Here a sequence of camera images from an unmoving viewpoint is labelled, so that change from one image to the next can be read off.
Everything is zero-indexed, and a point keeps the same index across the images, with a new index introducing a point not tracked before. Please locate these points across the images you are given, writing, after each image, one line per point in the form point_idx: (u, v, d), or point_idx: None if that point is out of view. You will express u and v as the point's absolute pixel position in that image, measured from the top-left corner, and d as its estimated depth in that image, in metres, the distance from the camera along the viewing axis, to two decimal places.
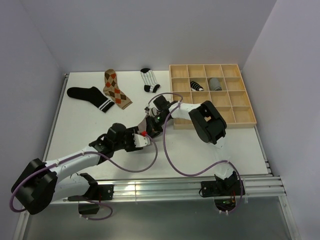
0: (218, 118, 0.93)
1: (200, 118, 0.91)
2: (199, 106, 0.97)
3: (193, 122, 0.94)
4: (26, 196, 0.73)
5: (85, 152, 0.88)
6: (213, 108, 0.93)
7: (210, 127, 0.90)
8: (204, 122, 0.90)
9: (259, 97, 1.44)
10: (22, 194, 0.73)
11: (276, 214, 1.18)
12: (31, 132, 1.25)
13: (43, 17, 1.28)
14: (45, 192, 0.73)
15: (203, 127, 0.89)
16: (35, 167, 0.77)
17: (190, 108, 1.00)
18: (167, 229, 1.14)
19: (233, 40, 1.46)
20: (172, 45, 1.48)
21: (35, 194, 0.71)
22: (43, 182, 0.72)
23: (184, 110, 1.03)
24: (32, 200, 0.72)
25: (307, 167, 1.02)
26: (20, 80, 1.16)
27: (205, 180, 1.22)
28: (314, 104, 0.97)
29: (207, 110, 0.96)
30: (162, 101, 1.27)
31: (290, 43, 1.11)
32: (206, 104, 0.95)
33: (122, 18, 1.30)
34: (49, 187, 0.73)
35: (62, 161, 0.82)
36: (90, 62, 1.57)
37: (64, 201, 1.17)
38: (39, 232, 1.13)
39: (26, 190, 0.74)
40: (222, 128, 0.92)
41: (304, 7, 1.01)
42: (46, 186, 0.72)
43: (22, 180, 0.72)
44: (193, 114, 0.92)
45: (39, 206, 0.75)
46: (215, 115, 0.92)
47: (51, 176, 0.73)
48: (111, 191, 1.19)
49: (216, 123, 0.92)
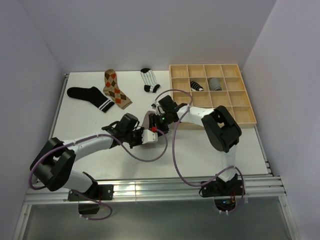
0: (233, 126, 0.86)
1: (215, 126, 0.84)
2: (212, 111, 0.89)
3: (205, 129, 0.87)
4: (45, 174, 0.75)
5: (99, 134, 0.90)
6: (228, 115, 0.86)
7: (226, 135, 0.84)
8: (219, 129, 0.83)
9: (259, 97, 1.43)
10: (41, 172, 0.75)
11: (276, 214, 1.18)
12: (31, 132, 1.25)
13: (43, 17, 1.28)
14: (64, 169, 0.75)
15: (217, 135, 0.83)
16: (53, 145, 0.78)
17: (202, 113, 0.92)
18: (167, 229, 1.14)
19: (233, 39, 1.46)
20: (172, 45, 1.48)
21: (54, 172, 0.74)
22: (61, 159, 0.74)
23: (195, 114, 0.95)
24: (51, 176, 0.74)
25: (306, 167, 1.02)
26: (20, 80, 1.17)
27: (205, 179, 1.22)
28: (314, 103, 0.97)
29: (220, 116, 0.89)
30: (169, 102, 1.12)
31: (290, 43, 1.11)
32: (220, 110, 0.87)
33: (122, 18, 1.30)
34: (68, 164, 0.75)
35: (79, 141, 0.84)
36: (90, 62, 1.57)
37: (64, 201, 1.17)
38: (39, 233, 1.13)
39: (44, 168, 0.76)
40: (237, 136, 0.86)
41: (304, 6, 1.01)
42: (65, 162, 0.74)
43: (41, 159, 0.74)
44: (207, 121, 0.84)
45: (57, 182, 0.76)
46: (230, 122, 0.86)
47: (70, 153, 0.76)
48: (111, 191, 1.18)
49: (231, 130, 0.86)
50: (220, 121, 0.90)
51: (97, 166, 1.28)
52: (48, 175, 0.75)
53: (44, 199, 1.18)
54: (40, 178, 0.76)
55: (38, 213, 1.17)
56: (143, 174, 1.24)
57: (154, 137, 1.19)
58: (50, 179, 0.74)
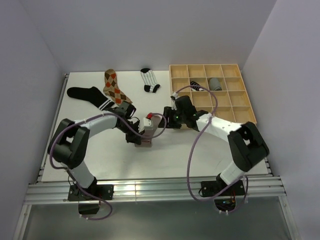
0: (261, 145, 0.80)
1: (243, 145, 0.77)
2: (239, 127, 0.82)
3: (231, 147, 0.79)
4: (64, 152, 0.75)
5: (104, 113, 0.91)
6: (257, 134, 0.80)
7: (253, 155, 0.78)
8: (247, 149, 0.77)
9: (259, 97, 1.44)
10: (58, 151, 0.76)
11: (276, 214, 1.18)
12: (31, 132, 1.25)
13: (43, 17, 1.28)
14: (82, 144, 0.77)
15: (245, 155, 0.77)
16: (65, 124, 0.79)
17: (226, 128, 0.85)
18: (167, 229, 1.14)
19: (233, 39, 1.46)
20: (172, 45, 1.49)
21: (73, 147, 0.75)
22: (78, 135, 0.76)
23: (218, 127, 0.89)
24: (70, 153, 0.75)
25: (307, 167, 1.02)
26: (20, 80, 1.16)
27: (206, 179, 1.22)
28: (314, 103, 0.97)
29: (247, 132, 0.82)
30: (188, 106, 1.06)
31: (291, 43, 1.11)
32: (249, 127, 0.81)
33: (122, 18, 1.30)
34: (84, 139, 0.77)
35: (89, 119, 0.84)
36: (90, 62, 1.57)
37: (63, 201, 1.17)
38: (39, 233, 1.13)
39: (62, 147, 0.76)
40: (264, 156, 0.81)
41: (304, 7, 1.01)
42: (82, 137, 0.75)
43: (57, 137, 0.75)
44: (236, 140, 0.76)
45: (76, 159, 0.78)
46: (258, 141, 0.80)
47: (84, 129, 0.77)
48: (111, 191, 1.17)
49: (258, 150, 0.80)
50: (246, 137, 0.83)
51: (98, 166, 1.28)
52: (67, 152, 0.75)
53: (44, 199, 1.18)
54: (57, 157, 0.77)
55: (38, 213, 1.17)
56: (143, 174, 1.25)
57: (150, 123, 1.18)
58: (70, 155, 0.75)
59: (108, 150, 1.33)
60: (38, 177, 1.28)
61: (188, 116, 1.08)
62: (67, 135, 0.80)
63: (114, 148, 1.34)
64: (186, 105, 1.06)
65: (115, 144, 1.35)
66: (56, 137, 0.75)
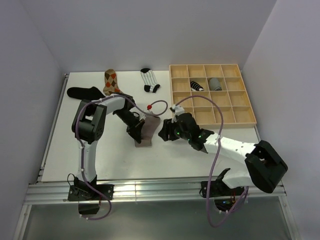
0: (279, 163, 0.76)
1: (262, 168, 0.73)
2: (254, 149, 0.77)
3: (250, 171, 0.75)
4: (87, 127, 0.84)
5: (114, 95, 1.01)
6: (273, 152, 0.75)
7: (274, 176, 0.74)
8: (267, 172, 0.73)
9: (259, 97, 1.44)
10: (82, 125, 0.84)
11: (276, 214, 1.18)
12: (31, 132, 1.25)
13: (43, 17, 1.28)
14: (102, 119, 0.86)
15: (266, 179, 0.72)
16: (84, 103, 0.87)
17: (241, 150, 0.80)
18: (167, 228, 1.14)
19: (233, 39, 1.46)
20: (172, 45, 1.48)
21: (95, 122, 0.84)
22: (98, 111, 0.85)
23: (231, 150, 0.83)
24: (93, 127, 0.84)
25: (307, 167, 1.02)
26: (20, 80, 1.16)
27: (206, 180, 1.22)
28: (314, 104, 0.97)
29: (262, 152, 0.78)
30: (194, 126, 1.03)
31: (291, 43, 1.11)
32: (265, 147, 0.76)
33: (122, 17, 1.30)
34: (104, 114, 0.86)
35: (104, 99, 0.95)
36: (90, 62, 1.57)
37: (63, 201, 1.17)
38: (39, 233, 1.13)
39: (84, 123, 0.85)
40: (282, 173, 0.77)
41: (304, 6, 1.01)
42: (103, 112, 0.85)
43: (81, 112, 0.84)
44: (256, 164, 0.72)
45: (97, 133, 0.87)
46: (276, 160, 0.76)
47: (103, 105, 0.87)
48: (111, 191, 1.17)
49: (277, 169, 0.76)
50: (261, 156, 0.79)
51: (98, 166, 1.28)
52: (90, 127, 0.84)
53: (44, 199, 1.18)
54: (81, 132, 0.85)
55: (38, 213, 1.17)
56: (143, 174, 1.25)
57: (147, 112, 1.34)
58: (93, 130, 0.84)
59: (108, 150, 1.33)
60: (38, 178, 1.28)
61: (193, 139, 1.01)
62: (87, 113, 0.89)
63: (113, 148, 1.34)
64: (191, 125, 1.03)
65: (115, 144, 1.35)
66: (79, 114, 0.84)
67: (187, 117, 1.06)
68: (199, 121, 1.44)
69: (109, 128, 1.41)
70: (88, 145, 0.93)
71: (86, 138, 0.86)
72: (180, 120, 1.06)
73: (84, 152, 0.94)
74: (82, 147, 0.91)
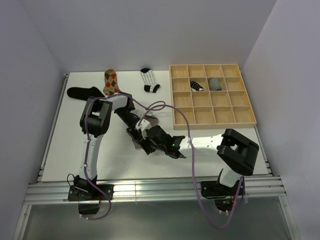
0: (249, 144, 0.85)
1: (236, 155, 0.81)
2: (222, 139, 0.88)
3: (227, 161, 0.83)
4: (94, 122, 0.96)
5: (118, 93, 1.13)
6: (240, 136, 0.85)
7: (248, 158, 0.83)
8: (241, 157, 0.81)
9: (259, 97, 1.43)
10: (90, 121, 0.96)
11: (276, 214, 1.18)
12: (31, 132, 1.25)
13: (43, 17, 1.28)
14: (108, 115, 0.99)
15: (242, 163, 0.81)
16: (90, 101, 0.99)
17: (212, 144, 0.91)
18: (167, 228, 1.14)
19: (233, 39, 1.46)
20: (172, 45, 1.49)
21: (102, 117, 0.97)
22: (104, 108, 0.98)
23: (204, 147, 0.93)
24: (100, 122, 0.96)
25: (306, 166, 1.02)
26: (20, 80, 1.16)
27: (206, 179, 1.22)
28: (313, 104, 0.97)
29: (231, 139, 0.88)
30: (165, 136, 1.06)
31: (290, 43, 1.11)
32: (230, 134, 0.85)
33: (122, 17, 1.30)
34: (110, 110, 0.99)
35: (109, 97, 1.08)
36: (90, 62, 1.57)
37: (63, 201, 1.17)
38: (39, 233, 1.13)
39: (92, 118, 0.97)
40: (257, 152, 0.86)
41: (304, 6, 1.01)
42: (108, 109, 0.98)
43: (89, 109, 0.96)
44: (228, 154, 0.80)
45: (104, 128, 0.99)
46: (245, 142, 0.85)
47: (108, 103, 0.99)
48: (111, 191, 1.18)
49: (250, 149, 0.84)
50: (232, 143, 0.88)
51: (97, 166, 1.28)
52: (97, 122, 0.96)
53: (44, 199, 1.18)
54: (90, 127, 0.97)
55: (38, 214, 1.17)
56: (143, 174, 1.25)
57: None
58: (100, 124, 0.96)
59: (108, 150, 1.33)
60: (38, 178, 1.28)
61: (168, 149, 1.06)
62: (93, 109, 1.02)
63: (113, 148, 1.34)
64: (162, 137, 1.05)
65: (115, 144, 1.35)
66: (87, 110, 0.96)
67: (156, 129, 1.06)
68: (199, 121, 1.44)
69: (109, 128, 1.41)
70: (93, 139, 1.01)
71: (94, 132, 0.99)
72: (150, 135, 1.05)
73: (89, 146, 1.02)
74: (88, 141, 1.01)
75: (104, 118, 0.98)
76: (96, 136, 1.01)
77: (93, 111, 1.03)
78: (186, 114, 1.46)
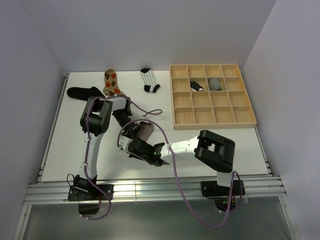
0: (224, 142, 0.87)
1: (212, 155, 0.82)
2: (198, 142, 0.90)
3: (206, 163, 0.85)
4: (95, 120, 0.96)
5: (118, 95, 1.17)
6: (214, 136, 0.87)
7: (225, 156, 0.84)
8: (218, 156, 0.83)
9: (259, 97, 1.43)
10: (91, 119, 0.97)
11: (276, 214, 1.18)
12: (31, 131, 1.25)
13: (43, 17, 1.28)
14: (108, 114, 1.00)
15: (220, 161, 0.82)
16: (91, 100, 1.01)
17: (189, 148, 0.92)
18: (167, 228, 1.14)
19: (233, 39, 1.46)
20: (172, 45, 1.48)
21: (103, 116, 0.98)
22: (104, 106, 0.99)
23: (182, 151, 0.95)
24: (101, 120, 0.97)
25: (306, 166, 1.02)
26: (20, 80, 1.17)
27: (206, 180, 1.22)
28: (313, 104, 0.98)
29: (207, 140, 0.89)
30: (144, 147, 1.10)
31: (290, 43, 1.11)
32: (205, 136, 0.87)
33: (122, 17, 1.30)
34: (110, 109, 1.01)
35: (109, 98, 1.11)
36: (90, 62, 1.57)
37: (63, 201, 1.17)
38: (39, 233, 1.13)
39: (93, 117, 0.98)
40: (233, 148, 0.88)
41: (304, 7, 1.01)
42: (108, 107, 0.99)
43: (91, 107, 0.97)
44: (204, 155, 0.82)
45: (104, 126, 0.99)
46: (220, 140, 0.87)
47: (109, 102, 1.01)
48: (111, 191, 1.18)
49: (226, 147, 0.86)
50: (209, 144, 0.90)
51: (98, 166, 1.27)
52: (98, 120, 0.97)
53: (44, 199, 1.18)
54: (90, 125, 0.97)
55: (38, 213, 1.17)
56: (143, 174, 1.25)
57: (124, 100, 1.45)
58: (100, 122, 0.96)
59: (108, 150, 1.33)
60: (38, 178, 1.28)
61: (151, 158, 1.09)
62: (94, 109, 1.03)
63: (113, 148, 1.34)
64: (142, 148, 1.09)
65: (115, 144, 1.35)
66: (88, 109, 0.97)
67: (135, 142, 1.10)
68: (199, 121, 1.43)
69: (109, 128, 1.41)
70: (94, 138, 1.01)
71: (94, 131, 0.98)
72: (131, 149, 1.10)
73: (89, 145, 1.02)
74: (88, 139, 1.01)
75: (104, 117, 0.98)
76: (97, 135, 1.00)
77: (93, 111, 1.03)
78: (186, 114, 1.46)
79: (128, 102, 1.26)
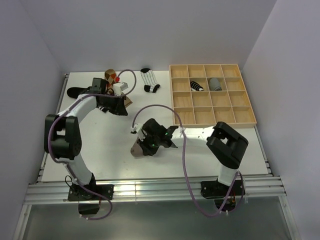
0: (239, 138, 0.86)
1: (224, 147, 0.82)
2: (213, 131, 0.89)
3: (215, 153, 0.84)
4: (62, 145, 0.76)
5: (83, 97, 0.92)
6: (230, 129, 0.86)
7: (235, 151, 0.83)
8: (228, 149, 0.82)
9: (259, 97, 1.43)
10: (55, 145, 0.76)
11: (276, 214, 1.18)
12: (31, 131, 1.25)
13: (43, 17, 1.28)
14: (76, 132, 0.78)
15: (229, 155, 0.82)
16: (50, 120, 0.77)
17: (202, 136, 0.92)
18: (167, 229, 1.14)
19: (233, 39, 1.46)
20: (172, 45, 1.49)
21: (70, 137, 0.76)
22: (68, 125, 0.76)
23: (194, 137, 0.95)
24: (68, 143, 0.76)
25: (307, 166, 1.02)
26: (20, 80, 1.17)
27: (206, 180, 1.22)
28: (313, 103, 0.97)
29: (221, 132, 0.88)
30: (156, 126, 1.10)
31: (290, 43, 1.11)
32: (221, 127, 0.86)
33: (122, 18, 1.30)
34: (77, 126, 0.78)
35: (72, 107, 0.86)
36: (90, 62, 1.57)
37: (63, 201, 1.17)
38: (39, 233, 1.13)
39: (58, 142, 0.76)
40: (245, 147, 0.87)
41: (303, 7, 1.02)
42: (73, 125, 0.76)
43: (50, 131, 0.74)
44: (216, 145, 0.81)
45: (75, 147, 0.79)
46: (235, 136, 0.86)
47: (72, 118, 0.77)
48: (111, 191, 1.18)
49: (238, 143, 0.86)
50: (222, 136, 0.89)
51: (97, 166, 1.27)
52: (65, 146, 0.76)
53: (44, 199, 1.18)
54: (57, 152, 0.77)
55: (38, 214, 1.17)
56: (143, 174, 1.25)
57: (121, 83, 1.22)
58: (69, 146, 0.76)
59: (108, 149, 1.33)
60: (38, 178, 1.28)
61: (162, 138, 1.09)
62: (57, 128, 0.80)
63: (113, 148, 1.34)
64: (155, 127, 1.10)
65: (115, 144, 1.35)
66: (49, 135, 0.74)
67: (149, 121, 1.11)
68: (199, 121, 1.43)
69: (109, 128, 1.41)
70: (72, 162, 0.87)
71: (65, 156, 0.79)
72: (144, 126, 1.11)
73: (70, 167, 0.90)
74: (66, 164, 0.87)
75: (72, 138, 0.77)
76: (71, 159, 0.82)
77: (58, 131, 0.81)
78: (186, 114, 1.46)
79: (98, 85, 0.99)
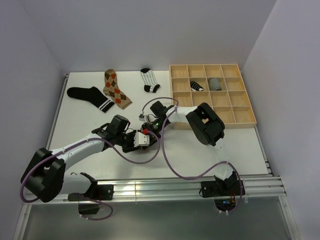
0: (216, 120, 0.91)
1: (198, 121, 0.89)
2: (196, 109, 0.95)
3: (191, 126, 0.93)
4: (36, 186, 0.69)
5: (88, 139, 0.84)
6: (210, 110, 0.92)
7: (209, 128, 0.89)
8: (202, 124, 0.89)
9: (258, 97, 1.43)
10: (32, 183, 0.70)
11: (276, 214, 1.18)
12: (31, 132, 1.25)
13: (43, 17, 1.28)
14: (57, 180, 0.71)
15: (201, 129, 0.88)
16: (41, 155, 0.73)
17: (186, 112, 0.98)
18: (167, 228, 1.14)
19: (233, 40, 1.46)
20: (172, 45, 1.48)
21: (48, 183, 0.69)
22: (52, 169, 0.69)
23: (181, 113, 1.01)
24: (42, 188, 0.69)
25: (306, 166, 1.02)
26: (20, 80, 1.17)
27: (206, 180, 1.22)
28: (313, 104, 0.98)
29: (204, 112, 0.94)
30: (159, 106, 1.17)
31: (291, 43, 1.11)
32: (202, 106, 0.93)
33: (121, 18, 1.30)
34: (60, 174, 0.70)
35: (69, 148, 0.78)
36: (90, 62, 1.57)
37: (63, 201, 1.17)
38: (38, 232, 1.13)
39: (35, 180, 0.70)
40: (221, 129, 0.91)
41: (304, 7, 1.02)
42: (55, 173, 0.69)
43: (31, 170, 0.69)
44: (192, 118, 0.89)
45: (50, 193, 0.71)
46: (213, 116, 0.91)
47: (60, 163, 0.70)
48: (111, 191, 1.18)
49: (214, 124, 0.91)
50: (204, 116, 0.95)
51: (97, 166, 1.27)
52: (39, 187, 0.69)
53: None
54: (30, 189, 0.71)
55: (38, 214, 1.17)
56: (143, 174, 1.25)
57: (145, 140, 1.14)
58: (41, 191, 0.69)
59: (108, 150, 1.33)
60: None
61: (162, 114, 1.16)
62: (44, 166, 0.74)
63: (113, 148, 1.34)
64: (158, 107, 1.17)
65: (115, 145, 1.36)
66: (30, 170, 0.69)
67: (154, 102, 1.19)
68: None
69: None
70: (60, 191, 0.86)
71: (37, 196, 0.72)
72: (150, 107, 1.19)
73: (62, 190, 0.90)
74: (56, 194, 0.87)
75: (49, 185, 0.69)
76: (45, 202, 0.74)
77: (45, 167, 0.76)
78: None
79: (112, 127, 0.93)
